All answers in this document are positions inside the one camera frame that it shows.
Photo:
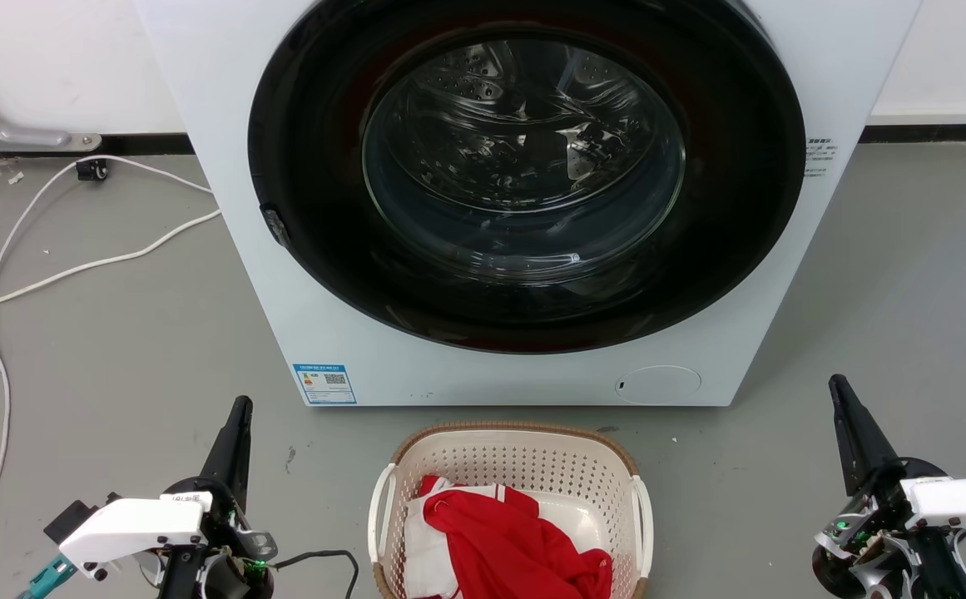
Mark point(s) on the cream perforated laundry basket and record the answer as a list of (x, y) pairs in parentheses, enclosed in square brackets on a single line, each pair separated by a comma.
[(516, 457)]

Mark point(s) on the white garment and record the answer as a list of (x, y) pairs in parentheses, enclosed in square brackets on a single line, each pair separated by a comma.
[(424, 559)]

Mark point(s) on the round white filter cover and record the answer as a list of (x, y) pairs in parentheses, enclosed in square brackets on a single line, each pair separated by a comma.
[(657, 385)]

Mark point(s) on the grey door latch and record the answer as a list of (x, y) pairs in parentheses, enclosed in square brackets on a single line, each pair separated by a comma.
[(275, 225)]

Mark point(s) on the grey metal pipe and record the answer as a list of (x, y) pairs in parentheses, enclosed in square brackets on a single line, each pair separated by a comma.
[(0, 133)]

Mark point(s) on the blue energy label sticker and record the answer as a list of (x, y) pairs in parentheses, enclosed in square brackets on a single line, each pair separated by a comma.
[(324, 383)]

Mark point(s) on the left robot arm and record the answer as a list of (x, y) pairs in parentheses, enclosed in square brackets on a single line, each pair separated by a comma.
[(176, 578)]

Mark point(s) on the teal plastic clip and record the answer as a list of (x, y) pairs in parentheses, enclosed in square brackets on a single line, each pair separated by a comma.
[(46, 578)]

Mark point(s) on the small black plug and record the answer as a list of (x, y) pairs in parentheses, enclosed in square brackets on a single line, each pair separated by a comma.
[(91, 170)]

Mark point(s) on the small text sticker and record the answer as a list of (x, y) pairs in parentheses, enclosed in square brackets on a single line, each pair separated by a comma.
[(819, 157)]

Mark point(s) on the white front-load washing machine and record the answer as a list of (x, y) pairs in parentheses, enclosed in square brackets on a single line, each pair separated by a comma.
[(299, 333)]

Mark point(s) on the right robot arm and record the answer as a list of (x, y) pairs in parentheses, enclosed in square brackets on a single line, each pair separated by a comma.
[(944, 576)]

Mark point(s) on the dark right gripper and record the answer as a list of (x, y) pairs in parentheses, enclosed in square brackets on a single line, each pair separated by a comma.
[(869, 524)]

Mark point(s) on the black round washer door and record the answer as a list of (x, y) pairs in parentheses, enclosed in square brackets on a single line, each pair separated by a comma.
[(308, 125)]

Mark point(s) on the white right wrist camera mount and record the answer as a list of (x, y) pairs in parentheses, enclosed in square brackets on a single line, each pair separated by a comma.
[(965, 499)]

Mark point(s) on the red garment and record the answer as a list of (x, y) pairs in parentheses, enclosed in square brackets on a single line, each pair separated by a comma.
[(507, 549)]

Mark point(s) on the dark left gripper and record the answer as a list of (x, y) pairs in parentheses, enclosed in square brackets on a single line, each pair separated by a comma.
[(233, 574)]

